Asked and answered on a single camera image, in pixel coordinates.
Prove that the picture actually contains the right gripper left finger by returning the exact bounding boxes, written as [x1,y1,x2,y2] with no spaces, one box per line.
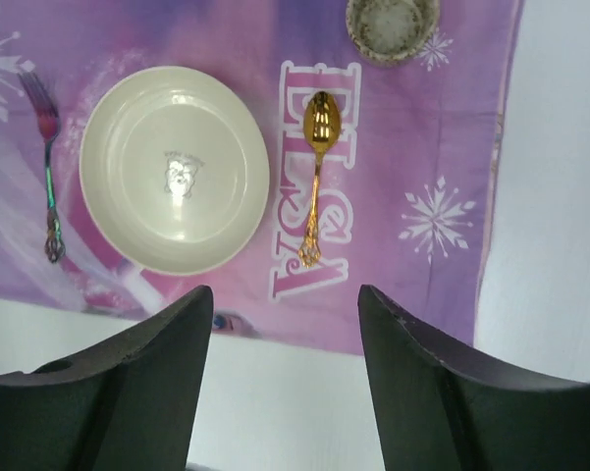
[0,286,213,470]

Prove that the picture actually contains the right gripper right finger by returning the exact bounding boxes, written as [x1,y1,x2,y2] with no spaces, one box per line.
[357,285,590,470]

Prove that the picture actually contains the cream round plate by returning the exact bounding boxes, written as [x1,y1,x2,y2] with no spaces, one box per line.
[79,66,270,276]

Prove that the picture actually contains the purple Elsa cloth placemat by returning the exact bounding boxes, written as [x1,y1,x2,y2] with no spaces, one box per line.
[0,1,523,354]

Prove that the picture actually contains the iridescent metal fork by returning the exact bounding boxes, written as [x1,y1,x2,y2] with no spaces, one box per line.
[18,72,66,264]

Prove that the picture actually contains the gold metal spoon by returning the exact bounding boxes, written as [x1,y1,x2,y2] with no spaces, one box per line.
[298,91,342,268]

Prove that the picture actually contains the small glass cup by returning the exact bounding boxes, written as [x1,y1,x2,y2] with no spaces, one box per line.
[346,0,441,67]

